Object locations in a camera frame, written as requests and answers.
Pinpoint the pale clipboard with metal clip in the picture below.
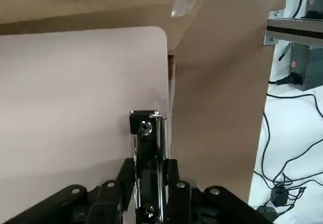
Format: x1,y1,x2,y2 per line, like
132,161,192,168
0,26,175,224

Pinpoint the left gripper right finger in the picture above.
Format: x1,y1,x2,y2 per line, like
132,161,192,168
165,159,275,224

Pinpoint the black power adapter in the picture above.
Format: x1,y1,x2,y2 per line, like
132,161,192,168
256,203,279,220
270,185,289,206

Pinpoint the black power cable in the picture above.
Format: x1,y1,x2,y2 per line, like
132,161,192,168
259,79,302,186

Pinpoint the aluminium frame post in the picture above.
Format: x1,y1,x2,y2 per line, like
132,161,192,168
263,9,323,47

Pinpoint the brown cardboard box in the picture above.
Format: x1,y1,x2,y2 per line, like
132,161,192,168
0,0,211,146

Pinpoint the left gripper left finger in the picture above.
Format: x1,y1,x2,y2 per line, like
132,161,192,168
5,158,138,224

